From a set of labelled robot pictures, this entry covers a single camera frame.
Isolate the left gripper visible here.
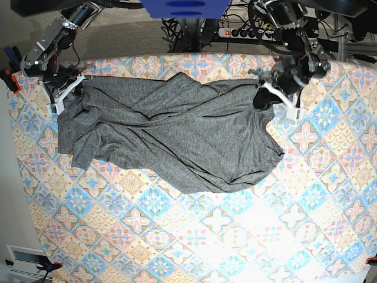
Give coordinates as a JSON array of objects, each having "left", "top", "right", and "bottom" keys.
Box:
[{"left": 248, "top": 56, "right": 330, "bottom": 121}]

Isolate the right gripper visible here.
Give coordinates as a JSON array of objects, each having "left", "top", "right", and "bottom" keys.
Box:
[{"left": 24, "top": 53, "right": 86, "bottom": 115}]

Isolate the grey t-shirt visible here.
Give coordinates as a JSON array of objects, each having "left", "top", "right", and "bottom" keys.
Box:
[{"left": 57, "top": 73, "right": 284, "bottom": 194}]

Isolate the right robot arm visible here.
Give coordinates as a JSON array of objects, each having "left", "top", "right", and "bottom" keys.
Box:
[{"left": 20, "top": 1, "right": 112, "bottom": 115}]

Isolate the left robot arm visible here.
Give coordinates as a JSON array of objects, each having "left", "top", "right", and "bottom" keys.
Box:
[{"left": 247, "top": 1, "right": 330, "bottom": 121}]

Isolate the red black clamp left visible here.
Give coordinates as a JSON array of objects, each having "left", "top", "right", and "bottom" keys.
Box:
[{"left": 1, "top": 46, "right": 22, "bottom": 94}]

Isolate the power strip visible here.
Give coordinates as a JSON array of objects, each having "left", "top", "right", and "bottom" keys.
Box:
[{"left": 217, "top": 28, "right": 276, "bottom": 41}]

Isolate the patterned tablecloth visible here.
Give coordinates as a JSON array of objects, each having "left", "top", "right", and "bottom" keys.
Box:
[{"left": 7, "top": 62, "right": 376, "bottom": 282}]

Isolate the red clamp bottom left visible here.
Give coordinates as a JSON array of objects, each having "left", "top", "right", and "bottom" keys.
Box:
[{"left": 36, "top": 262, "right": 62, "bottom": 273}]

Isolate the red clamp bottom right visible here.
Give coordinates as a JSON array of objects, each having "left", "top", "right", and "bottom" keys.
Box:
[{"left": 365, "top": 256, "right": 377, "bottom": 266}]

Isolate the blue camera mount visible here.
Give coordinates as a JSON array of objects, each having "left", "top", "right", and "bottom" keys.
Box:
[{"left": 140, "top": 0, "right": 231, "bottom": 19}]

